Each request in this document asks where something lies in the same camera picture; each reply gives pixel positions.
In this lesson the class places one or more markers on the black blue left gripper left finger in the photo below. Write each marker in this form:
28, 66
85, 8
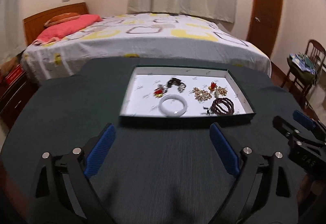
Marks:
49, 201

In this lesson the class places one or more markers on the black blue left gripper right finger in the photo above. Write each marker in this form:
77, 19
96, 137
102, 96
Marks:
263, 190

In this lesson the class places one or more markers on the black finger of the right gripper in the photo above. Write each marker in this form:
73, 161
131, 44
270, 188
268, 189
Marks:
286, 129

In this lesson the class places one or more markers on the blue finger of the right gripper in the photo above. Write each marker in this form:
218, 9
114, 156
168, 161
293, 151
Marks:
304, 120

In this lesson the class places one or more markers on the pink gold cluster brooch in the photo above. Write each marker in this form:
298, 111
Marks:
220, 92

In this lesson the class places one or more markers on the gold leaf brooch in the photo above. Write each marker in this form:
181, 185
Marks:
201, 95

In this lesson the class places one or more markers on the red gold keychain charm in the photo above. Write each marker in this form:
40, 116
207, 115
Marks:
160, 91

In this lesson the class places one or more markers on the dark green jewelry tray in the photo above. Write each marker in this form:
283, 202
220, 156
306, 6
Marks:
140, 107

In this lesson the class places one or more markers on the pile of clothes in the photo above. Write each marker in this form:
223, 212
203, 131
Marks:
302, 68

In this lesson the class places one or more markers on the wooden chair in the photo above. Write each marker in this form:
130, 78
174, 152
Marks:
316, 52

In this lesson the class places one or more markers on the small red gold charm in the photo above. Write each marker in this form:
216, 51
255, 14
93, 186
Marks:
212, 86

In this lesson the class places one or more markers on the dark grey table cloth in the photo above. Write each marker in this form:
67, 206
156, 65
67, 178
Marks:
154, 175

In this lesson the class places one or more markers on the dark wooden nightstand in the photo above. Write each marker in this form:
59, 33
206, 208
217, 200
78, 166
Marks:
14, 98

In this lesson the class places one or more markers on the brown wooden door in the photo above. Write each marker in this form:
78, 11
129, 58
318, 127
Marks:
264, 24

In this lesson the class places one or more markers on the white jade bangle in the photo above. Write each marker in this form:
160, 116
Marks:
172, 105

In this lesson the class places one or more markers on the red box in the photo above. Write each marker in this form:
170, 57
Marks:
14, 75

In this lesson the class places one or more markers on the brown plush toy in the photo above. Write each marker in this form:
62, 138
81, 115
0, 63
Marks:
8, 66

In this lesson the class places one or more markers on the bed with patterned sheet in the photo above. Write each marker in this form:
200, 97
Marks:
151, 35

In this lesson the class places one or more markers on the pink pillow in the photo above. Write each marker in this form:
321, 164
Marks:
57, 32

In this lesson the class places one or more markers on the wooden headboard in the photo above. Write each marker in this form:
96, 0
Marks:
34, 24

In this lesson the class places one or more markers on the orange cushion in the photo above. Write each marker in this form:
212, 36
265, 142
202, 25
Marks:
65, 17

